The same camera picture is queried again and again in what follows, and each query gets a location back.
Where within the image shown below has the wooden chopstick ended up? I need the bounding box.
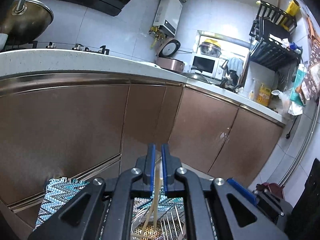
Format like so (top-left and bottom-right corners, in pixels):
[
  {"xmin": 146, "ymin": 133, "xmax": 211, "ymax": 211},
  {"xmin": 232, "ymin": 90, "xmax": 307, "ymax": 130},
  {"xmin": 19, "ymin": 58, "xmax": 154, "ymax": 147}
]
[
  {"xmin": 153, "ymin": 157, "xmax": 162, "ymax": 231},
  {"xmin": 142, "ymin": 197, "xmax": 157, "ymax": 235},
  {"xmin": 130, "ymin": 233, "xmax": 153, "ymax": 239}
]

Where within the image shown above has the blue zigzag woven mat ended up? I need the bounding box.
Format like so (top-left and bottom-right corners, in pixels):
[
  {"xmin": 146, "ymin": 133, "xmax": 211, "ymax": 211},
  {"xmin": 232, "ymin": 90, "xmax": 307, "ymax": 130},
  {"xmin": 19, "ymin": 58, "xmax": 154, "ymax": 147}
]
[{"xmin": 35, "ymin": 177, "xmax": 183, "ymax": 228}]

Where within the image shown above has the yellow oil bottle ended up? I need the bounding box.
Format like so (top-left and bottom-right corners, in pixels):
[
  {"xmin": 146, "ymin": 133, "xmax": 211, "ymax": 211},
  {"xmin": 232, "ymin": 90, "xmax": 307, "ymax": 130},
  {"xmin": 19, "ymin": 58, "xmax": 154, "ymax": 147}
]
[{"xmin": 256, "ymin": 83, "xmax": 271, "ymax": 107}]

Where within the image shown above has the white spray bottle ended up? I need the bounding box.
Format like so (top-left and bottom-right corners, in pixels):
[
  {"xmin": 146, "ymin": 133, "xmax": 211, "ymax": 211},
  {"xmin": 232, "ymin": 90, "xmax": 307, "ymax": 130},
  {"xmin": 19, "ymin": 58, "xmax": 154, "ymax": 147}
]
[{"xmin": 248, "ymin": 78, "xmax": 257, "ymax": 101}]

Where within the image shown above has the grey hanging towel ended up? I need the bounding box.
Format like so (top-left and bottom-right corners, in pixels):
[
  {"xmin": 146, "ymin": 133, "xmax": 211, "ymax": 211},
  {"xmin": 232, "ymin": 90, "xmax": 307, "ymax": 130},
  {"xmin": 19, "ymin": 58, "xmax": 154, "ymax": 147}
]
[{"xmin": 228, "ymin": 57, "xmax": 244, "ymax": 77}]

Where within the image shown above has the white microwave oven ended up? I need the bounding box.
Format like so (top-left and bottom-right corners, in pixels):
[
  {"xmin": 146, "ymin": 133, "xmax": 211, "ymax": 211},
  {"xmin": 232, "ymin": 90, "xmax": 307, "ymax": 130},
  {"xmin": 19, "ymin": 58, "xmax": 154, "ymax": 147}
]
[{"xmin": 190, "ymin": 54, "xmax": 228, "ymax": 81}]

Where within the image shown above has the hanging patterned apron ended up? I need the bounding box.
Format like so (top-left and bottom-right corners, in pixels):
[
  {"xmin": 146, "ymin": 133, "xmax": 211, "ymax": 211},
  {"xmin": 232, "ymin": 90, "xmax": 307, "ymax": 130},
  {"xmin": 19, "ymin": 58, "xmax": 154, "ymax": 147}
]
[{"xmin": 287, "ymin": 15, "xmax": 320, "ymax": 116}]

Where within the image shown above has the glass pot lid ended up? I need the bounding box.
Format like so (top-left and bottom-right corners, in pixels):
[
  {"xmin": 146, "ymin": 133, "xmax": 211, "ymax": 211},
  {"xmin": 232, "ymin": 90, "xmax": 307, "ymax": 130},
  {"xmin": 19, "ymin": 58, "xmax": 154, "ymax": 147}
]
[{"xmin": 182, "ymin": 73, "xmax": 210, "ymax": 83}]

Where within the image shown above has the black dish rack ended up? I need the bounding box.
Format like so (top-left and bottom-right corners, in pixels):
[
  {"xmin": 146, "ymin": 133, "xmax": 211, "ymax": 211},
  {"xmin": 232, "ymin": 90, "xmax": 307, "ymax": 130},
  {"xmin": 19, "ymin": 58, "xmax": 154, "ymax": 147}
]
[{"xmin": 249, "ymin": 0, "xmax": 303, "ymax": 89}]

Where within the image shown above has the steel pot yellow lid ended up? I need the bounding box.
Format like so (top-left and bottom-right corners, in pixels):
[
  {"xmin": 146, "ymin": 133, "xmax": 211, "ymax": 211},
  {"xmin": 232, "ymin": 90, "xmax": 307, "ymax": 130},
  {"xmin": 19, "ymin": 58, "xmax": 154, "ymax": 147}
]
[{"xmin": 199, "ymin": 38, "xmax": 221, "ymax": 58}]

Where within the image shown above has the gas stove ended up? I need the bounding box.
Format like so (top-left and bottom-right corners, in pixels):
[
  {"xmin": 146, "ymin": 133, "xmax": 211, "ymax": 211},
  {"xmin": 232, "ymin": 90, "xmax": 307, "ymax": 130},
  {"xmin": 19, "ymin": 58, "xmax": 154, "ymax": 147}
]
[{"xmin": 1, "ymin": 40, "xmax": 110, "ymax": 55}]

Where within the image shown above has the brown rice cooker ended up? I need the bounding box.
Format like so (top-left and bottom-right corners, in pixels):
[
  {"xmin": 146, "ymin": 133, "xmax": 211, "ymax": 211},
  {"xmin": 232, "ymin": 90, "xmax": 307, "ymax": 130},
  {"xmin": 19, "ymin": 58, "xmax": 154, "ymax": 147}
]
[{"xmin": 156, "ymin": 37, "xmax": 185, "ymax": 73}]

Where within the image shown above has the yellow roll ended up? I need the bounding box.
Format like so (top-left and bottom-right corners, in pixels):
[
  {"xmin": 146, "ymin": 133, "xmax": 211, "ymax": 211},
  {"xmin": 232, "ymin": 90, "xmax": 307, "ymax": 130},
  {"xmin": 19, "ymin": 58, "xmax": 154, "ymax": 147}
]
[{"xmin": 281, "ymin": 0, "xmax": 300, "ymax": 30}]

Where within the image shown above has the white water heater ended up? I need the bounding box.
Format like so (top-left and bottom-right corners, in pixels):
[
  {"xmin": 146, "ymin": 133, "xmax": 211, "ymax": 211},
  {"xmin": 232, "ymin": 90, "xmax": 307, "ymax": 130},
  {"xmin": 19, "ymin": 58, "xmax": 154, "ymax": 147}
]
[{"xmin": 153, "ymin": 0, "xmax": 183, "ymax": 37}]

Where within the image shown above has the white bowl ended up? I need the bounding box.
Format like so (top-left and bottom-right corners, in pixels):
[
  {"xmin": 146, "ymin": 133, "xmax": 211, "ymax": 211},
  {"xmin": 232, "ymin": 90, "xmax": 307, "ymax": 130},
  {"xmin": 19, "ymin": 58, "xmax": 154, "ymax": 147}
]
[{"xmin": 0, "ymin": 33, "xmax": 8, "ymax": 51}]

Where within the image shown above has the clear utensil holder wire rack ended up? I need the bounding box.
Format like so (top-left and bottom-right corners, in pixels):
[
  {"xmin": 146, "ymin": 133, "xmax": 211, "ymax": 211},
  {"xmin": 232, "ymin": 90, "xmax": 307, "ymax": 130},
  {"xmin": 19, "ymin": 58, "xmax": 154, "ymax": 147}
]
[{"xmin": 130, "ymin": 202, "xmax": 187, "ymax": 239}]

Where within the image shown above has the steel wok with handle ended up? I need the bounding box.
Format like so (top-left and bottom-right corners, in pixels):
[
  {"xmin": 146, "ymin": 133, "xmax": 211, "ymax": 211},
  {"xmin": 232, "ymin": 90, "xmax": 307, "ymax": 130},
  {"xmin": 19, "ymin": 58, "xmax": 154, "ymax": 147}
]
[{"xmin": 1, "ymin": 0, "xmax": 54, "ymax": 46}]

